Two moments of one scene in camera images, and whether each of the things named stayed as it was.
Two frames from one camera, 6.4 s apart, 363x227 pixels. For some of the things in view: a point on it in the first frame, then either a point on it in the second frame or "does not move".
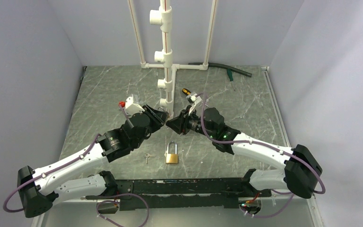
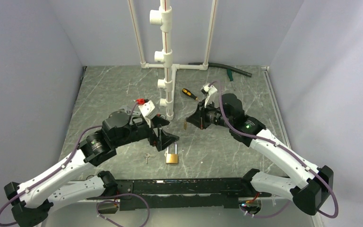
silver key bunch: x=147 y=156 does not move
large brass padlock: x=172 y=158 does not move
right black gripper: x=180 y=124 to x=198 y=118
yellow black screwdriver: x=186 y=91 does not move
